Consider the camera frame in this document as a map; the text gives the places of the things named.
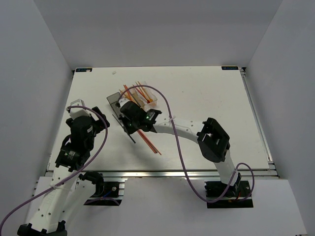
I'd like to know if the red plastic fork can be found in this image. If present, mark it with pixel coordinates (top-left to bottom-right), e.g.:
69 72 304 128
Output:
133 85 153 104

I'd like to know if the orange plastic knife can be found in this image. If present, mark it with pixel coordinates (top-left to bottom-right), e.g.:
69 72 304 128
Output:
119 90 138 104

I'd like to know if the orange plastic fork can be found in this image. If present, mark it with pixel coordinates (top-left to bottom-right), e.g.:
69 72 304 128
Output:
136 82 153 104

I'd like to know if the orange yellow fork bottom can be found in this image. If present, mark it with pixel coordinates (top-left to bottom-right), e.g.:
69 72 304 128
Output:
137 81 152 103

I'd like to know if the red plastic knife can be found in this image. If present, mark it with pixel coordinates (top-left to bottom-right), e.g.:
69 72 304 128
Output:
124 85 140 106

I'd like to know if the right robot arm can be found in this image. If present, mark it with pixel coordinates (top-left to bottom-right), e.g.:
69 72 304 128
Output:
116 99 241 197

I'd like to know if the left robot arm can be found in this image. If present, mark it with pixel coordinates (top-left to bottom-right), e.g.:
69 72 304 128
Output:
17 103 110 236

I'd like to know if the clear transparent container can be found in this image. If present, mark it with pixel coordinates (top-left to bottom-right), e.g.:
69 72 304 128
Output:
132 81 157 111

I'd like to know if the orange transparent container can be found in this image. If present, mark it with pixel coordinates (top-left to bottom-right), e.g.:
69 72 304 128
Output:
121 87 145 108

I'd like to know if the grey transparent container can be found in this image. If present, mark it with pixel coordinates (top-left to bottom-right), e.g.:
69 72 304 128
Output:
106 92 121 118

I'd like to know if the left blue table label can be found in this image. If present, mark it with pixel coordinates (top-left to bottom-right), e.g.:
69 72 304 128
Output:
75 68 93 73

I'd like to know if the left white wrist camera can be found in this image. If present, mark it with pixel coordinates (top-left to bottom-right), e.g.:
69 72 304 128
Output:
66 99 90 120

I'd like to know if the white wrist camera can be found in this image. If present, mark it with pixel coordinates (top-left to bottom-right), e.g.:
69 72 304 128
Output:
66 99 90 120
115 98 130 108

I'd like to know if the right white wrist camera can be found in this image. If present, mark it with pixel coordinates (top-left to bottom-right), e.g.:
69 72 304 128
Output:
115 98 130 108

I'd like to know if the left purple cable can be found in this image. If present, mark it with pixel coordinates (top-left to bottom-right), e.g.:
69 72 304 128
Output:
0 105 109 236

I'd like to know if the purple cable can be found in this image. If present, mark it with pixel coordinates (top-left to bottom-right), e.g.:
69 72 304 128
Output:
0 105 109 236
117 85 254 204

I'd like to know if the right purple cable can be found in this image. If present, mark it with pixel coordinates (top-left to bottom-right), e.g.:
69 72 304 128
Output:
117 85 254 204

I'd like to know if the aluminium front rail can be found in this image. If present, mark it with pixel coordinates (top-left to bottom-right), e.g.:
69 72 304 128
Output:
45 169 280 179

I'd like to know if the aluminium rail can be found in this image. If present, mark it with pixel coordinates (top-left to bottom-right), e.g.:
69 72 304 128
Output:
45 169 280 179
239 67 279 177

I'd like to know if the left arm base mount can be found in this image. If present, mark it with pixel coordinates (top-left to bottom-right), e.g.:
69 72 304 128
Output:
79 171 122 206

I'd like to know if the aluminium right rail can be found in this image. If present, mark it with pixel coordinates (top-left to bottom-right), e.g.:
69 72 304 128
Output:
239 67 279 177

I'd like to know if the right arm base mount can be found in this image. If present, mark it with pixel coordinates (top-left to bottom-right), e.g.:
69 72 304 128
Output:
205 180 253 209

